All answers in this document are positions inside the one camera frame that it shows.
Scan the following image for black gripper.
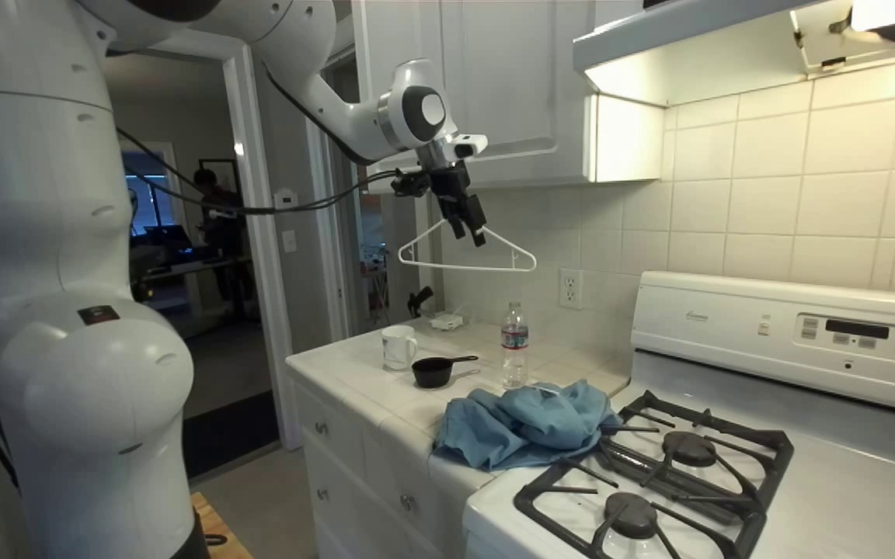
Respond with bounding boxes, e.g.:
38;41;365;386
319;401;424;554
426;137;491;249

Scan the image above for white plastic hanger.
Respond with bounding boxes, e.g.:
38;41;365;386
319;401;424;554
396;214;541;276

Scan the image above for white mug blue flowers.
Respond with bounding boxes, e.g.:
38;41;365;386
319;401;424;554
380;322;424;372

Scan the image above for black measuring cup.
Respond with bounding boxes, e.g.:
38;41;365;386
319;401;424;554
410;352;483;392

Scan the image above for white upper cabinet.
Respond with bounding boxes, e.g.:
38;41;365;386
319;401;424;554
348;0;669;192

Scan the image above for white cabinet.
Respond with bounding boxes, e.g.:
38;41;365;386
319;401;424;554
348;0;669;192
286;370;474;559

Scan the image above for blue cloth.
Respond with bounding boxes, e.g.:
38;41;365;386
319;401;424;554
429;379;629;474

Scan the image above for person in dark clothes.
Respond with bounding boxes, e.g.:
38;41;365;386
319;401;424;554
189;164;249;313

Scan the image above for white lower cabinet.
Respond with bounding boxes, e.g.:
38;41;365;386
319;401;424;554
286;370;474;559

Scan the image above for black stove grate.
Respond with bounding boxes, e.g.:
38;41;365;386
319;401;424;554
514;451;762;559
615;387;795;488

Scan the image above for white range hood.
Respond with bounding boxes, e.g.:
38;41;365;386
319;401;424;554
570;0;895;109

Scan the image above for grey round burner cap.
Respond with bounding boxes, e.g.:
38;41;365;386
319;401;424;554
661;428;717;470
603;490;658;540

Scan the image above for wooden base board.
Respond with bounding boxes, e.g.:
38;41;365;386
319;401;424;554
189;490;260;559

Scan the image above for white gas stove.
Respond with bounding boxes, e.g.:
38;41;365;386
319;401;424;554
459;269;895;559

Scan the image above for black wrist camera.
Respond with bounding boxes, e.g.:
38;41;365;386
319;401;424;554
390;169;440;198

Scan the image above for white wall outlet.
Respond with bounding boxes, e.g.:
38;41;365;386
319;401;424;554
557;263;587;311

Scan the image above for white door frame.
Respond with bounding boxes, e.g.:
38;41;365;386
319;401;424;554
221;43;306;451

